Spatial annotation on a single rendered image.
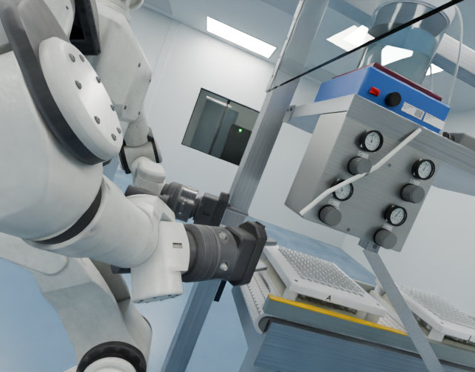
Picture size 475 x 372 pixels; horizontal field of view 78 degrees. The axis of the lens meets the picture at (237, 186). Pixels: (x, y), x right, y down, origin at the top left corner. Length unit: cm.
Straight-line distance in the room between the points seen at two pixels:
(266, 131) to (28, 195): 68
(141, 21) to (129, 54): 562
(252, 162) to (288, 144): 513
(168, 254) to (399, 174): 43
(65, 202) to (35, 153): 4
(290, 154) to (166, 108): 255
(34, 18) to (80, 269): 50
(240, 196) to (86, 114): 67
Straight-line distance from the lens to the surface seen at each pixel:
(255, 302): 68
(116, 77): 54
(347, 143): 55
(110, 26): 55
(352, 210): 57
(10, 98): 20
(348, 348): 75
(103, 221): 24
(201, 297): 92
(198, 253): 43
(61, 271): 67
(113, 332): 74
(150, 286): 40
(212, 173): 575
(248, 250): 52
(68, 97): 18
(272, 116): 82
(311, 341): 70
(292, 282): 64
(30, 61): 20
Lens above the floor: 111
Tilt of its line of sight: 6 degrees down
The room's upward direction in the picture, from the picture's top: 21 degrees clockwise
